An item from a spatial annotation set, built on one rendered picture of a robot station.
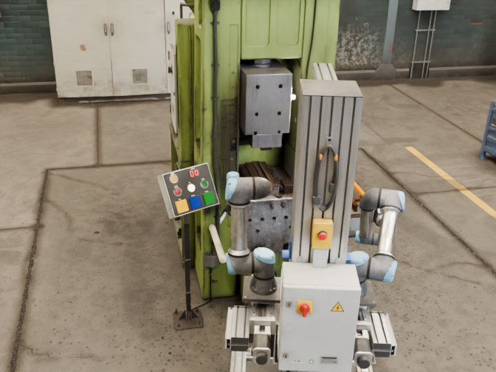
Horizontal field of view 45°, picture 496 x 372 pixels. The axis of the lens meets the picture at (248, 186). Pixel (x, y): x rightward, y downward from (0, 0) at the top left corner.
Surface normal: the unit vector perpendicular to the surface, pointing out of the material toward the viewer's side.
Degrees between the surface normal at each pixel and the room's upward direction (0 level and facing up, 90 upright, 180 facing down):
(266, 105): 90
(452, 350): 0
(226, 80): 90
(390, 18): 90
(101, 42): 90
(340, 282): 0
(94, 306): 0
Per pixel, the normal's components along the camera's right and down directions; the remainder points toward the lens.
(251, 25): 0.21, 0.42
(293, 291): -0.04, 0.43
